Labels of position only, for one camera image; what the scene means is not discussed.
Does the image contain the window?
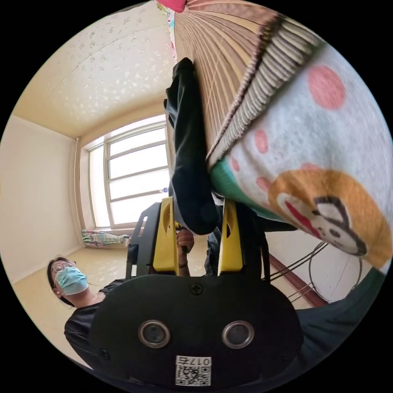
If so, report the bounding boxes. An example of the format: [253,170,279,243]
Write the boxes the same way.
[87,115,172,230]

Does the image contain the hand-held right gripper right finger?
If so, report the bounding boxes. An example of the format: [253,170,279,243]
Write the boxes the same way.
[217,200,246,276]

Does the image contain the person's left hand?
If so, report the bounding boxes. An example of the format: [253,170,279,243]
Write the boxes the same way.
[176,229,196,267]

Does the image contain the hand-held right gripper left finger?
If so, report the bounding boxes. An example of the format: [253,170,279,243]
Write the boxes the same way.
[152,197,180,274]

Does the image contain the round metal wire rack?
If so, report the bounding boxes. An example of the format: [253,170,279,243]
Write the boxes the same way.
[270,241,364,305]

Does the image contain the black long sleeve shirt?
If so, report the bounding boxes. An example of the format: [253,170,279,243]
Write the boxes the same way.
[164,57,220,236]

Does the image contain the bed with woven mat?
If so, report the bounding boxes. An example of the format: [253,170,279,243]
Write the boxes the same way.
[167,0,393,274]

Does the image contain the person's body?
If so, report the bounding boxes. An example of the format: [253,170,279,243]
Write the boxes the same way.
[47,229,386,382]

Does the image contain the pink cloth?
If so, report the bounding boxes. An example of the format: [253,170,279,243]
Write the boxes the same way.
[156,0,187,14]

